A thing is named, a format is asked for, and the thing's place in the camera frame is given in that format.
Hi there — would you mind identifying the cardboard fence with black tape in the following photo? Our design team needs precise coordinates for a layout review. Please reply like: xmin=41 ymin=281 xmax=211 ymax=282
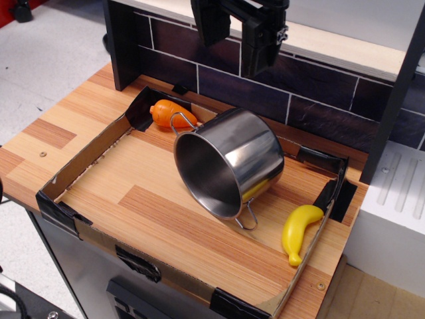
xmin=36 ymin=87 xmax=361 ymax=318

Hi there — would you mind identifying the orange toy carrot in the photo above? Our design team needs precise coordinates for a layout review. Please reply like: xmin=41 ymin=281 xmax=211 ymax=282
xmin=149 ymin=99 xmax=199 ymax=128

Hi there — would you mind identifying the stainless steel pot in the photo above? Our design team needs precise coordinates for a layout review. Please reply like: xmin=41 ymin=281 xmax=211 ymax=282
xmin=173 ymin=108 xmax=284 ymax=230

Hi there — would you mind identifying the dark brick backsplash shelf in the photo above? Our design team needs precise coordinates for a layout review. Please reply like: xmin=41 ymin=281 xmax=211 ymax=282
xmin=104 ymin=1 xmax=424 ymax=182

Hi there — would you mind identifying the yellow toy banana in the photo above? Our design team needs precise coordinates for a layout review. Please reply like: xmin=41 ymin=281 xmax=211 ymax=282
xmin=282 ymin=205 xmax=324 ymax=266

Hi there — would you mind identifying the black oven control panel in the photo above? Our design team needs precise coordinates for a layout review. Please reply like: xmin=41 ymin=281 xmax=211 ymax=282
xmin=106 ymin=280 xmax=212 ymax=318

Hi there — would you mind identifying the black chair caster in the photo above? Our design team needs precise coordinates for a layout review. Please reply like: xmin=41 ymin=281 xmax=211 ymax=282
xmin=9 ymin=0 xmax=33 ymax=23

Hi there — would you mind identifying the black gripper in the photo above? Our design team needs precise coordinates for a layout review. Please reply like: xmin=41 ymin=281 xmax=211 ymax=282
xmin=191 ymin=0 xmax=290 ymax=78

